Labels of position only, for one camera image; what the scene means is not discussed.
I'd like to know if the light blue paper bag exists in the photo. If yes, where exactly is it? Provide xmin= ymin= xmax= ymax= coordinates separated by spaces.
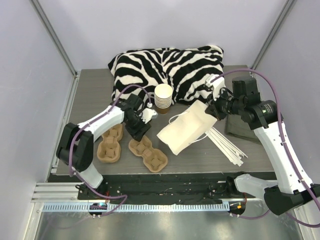
xmin=157 ymin=100 xmax=218 ymax=156

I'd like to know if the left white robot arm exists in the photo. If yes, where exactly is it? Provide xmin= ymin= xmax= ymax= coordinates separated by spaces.
xmin=56 ymin=94 xmax=158 ymax=200

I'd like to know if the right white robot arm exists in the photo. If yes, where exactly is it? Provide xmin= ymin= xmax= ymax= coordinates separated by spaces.
xmin=205 ymin=76 xmax=320 ymax=216

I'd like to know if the olive green cloth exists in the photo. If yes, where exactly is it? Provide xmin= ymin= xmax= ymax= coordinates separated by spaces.
xmin=224 ymin=114 xmax=260 ymax=143

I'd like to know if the brown cardboard cup carrier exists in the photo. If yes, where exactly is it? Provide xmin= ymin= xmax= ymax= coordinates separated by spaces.
xmin=97 ymin=123 xmax=124 ymax=163

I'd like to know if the stack of paper cups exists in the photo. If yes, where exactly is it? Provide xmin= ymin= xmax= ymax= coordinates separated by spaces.
xmin=154 ymin=83 xmax=173 ymax=114

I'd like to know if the bundle of white wrapped straws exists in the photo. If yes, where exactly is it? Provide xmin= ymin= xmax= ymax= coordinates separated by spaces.
xmin=205 ymin=127 xmax=248 ymax=167

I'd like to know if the zebra print pillow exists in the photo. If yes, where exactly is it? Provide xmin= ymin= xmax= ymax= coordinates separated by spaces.
xmin=108 ymin=45 xmax=224 ymax=105

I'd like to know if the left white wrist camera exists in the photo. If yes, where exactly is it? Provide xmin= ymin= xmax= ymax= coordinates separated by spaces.
xmin=139 ymin=108 xmax=158 ymax=124

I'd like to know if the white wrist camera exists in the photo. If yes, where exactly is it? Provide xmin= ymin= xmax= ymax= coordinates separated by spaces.
xmin=139 ymin=108 xmax=158 ymax=124
xmin=203 ymin=74 xmax=226 ymax=104

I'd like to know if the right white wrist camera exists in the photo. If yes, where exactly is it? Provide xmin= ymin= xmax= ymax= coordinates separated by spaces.
xmin=203 ymin=74 xmax=226 ymax=104

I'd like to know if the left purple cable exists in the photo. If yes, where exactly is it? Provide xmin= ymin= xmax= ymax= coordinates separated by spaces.
xmin=68 ymin=84 xmax=153 ymax=230

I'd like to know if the white slotted cable duct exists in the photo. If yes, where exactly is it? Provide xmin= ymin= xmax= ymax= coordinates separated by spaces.
xmin=42 ymin=202 xmax=230 ymax=213

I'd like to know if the aluminium frame rail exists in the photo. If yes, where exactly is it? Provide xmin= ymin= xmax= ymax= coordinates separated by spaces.
xmin=31 ymin=180 xmax=81 ymax=203

